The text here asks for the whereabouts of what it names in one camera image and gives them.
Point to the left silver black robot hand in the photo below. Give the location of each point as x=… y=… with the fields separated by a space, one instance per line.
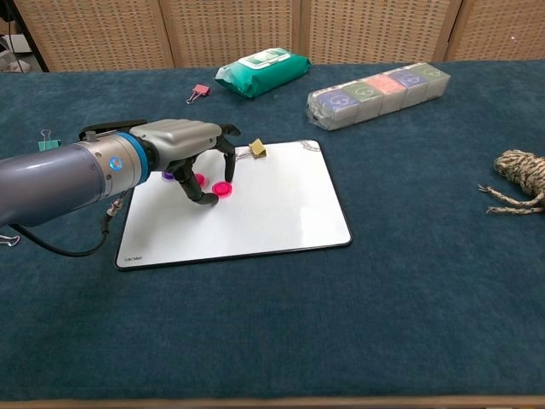
x=179 y=140

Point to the purple round magnet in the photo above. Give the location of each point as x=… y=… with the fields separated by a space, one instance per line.
x=168 y=174

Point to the pink round magnet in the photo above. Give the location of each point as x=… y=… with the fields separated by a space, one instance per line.
x=222 y=188
x=199 y=179

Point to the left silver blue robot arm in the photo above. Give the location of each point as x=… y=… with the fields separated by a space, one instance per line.
x=51 y=183

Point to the pink binder clip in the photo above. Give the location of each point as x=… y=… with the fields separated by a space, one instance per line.
x=201 y=90

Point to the black stapler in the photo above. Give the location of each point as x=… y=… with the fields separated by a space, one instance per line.
x=106 y=126

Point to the green wet wipes pack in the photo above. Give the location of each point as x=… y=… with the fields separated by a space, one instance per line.
x=259 y=74

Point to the white magnetic board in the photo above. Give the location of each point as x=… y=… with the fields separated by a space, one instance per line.
x=264 y=213

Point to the woven wooden folding screen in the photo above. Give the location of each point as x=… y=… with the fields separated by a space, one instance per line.
x=234 y=30

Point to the silver paper clips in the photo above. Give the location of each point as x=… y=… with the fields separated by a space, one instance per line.
x=307 y=145

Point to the teal binder clip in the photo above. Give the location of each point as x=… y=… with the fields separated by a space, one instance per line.
x=47 y=145

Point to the wrapped tissue multipack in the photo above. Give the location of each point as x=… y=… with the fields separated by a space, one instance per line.
x=374 y=96

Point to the blue felt table cloth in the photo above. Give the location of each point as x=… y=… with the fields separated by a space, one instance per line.
x=383 y=277

